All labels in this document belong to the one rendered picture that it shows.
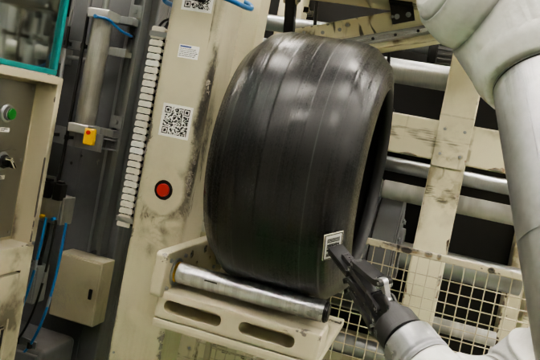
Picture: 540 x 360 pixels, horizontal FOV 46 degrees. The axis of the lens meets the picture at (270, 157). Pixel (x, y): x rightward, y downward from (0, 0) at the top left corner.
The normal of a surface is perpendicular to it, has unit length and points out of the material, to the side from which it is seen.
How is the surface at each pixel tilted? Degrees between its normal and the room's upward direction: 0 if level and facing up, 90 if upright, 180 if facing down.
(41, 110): 90
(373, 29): 90
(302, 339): 90
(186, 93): 90
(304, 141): 78
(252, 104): 69
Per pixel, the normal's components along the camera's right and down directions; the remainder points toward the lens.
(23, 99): 0.94, 0.19
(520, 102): -0.85, -0.31
